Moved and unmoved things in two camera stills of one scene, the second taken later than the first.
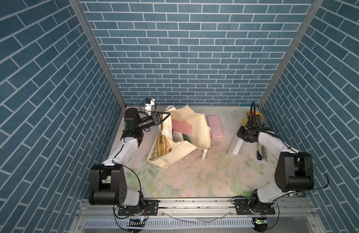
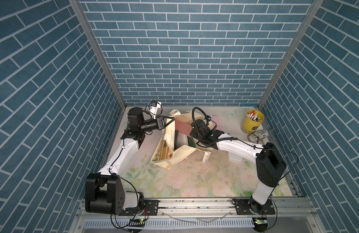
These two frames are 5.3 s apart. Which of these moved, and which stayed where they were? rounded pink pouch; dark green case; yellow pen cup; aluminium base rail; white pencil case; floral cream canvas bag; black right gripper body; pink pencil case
Moved: floral cream canvas bag; dark green case; black right gripper body; white pencil case
Stayed: aluminium base rail; rounded pink pouch; pink pencil case; yellow pen cup
